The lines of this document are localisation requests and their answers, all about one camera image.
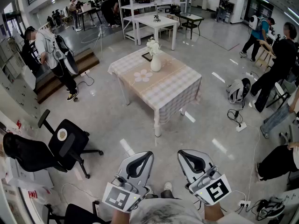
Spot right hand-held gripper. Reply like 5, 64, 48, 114
177, 149, 232, 206

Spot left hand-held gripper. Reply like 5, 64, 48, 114
102, 151, 155, 213

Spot white ceramic vase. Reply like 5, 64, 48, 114
150, 53, 162, 73

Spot white flowers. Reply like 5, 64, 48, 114
146, 36, 162, 57

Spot person's left forearm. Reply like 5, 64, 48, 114
111, 208, 132, 224

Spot person's right forearm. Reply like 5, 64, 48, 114
204, 202, 225, 222

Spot person's dark trousers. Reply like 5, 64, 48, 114
144, 189, 181, 200

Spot white square table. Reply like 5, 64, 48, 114
116, 77, 187, 139

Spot person's grey printed shirt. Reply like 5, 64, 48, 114
130, 196, 254, 224

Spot black office chair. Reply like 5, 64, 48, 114
2, 109, 104, 180

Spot round beige plate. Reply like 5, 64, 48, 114
57, 128, 69, 142

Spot checked beige tablecloth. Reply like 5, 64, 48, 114
107, 46, 203, 126

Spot flower-shaped white coaster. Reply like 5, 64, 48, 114
133, 69, 153, 83

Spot clear plastic bag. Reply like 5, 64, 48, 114
20, 186, 62, 207

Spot white cardboard box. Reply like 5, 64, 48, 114
4, 157, 55, 189

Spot white folding chair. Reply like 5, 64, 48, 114
265, 81, 292, 110

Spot brown wooden step platform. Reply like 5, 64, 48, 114
34, 48, 101, 105

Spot light wooden stool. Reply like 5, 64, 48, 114
254, 44, 277, 70

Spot white rectangular table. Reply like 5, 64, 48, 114
134, 14, 179, 51

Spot black glass-top table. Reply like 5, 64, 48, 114
175, 12, 205, 40

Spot small dark figure stand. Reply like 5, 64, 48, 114
152, 2, 162, 23

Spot white locker cabinet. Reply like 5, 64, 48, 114
0, 38, 41, 118

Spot white metal shelving rack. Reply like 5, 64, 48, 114
116, 0, 190, 42

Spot black power adapter cable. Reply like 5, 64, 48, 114
227, 98, 245, 127

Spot long white cable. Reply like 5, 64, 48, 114
242, 123, 261, 202

